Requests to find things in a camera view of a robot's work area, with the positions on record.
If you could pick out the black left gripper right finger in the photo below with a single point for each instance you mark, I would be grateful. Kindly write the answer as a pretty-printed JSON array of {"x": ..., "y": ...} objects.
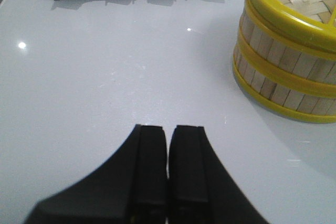
[{"x": 201, "y": 189}]

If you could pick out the bamboo steamer tier yellow rims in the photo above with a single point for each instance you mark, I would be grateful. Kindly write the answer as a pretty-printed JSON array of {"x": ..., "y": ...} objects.
[{"x": 281, "y": 91}]

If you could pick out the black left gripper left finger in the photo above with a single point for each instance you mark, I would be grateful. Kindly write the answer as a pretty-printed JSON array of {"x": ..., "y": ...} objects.
[{"x": 130, "y": 187}]

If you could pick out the woven bamboo steamer lid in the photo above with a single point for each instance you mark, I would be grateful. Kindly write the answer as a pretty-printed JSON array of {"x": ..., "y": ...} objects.
[{"x": 308, "y": 25}]

